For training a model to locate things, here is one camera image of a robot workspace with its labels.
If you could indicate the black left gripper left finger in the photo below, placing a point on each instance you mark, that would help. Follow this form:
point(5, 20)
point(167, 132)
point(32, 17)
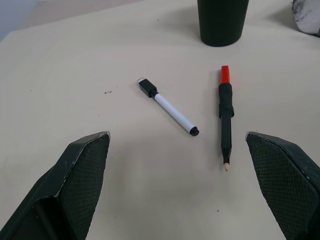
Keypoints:
point(75, 185)

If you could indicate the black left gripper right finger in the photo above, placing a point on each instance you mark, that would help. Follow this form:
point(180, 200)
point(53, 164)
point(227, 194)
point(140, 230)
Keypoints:
point(282, 180)

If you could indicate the black pen with red end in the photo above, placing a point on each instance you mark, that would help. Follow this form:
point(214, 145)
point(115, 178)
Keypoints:
point(226, 110)

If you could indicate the white marker with black cap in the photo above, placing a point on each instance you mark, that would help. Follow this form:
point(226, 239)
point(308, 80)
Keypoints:
point(168, 108)

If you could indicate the white crumpled object with smudges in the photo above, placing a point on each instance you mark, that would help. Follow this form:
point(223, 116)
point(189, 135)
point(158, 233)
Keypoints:
point(306, 16)

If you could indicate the black cylindrical pen holder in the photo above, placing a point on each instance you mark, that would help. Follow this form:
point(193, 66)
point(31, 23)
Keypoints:
point(221, 21)

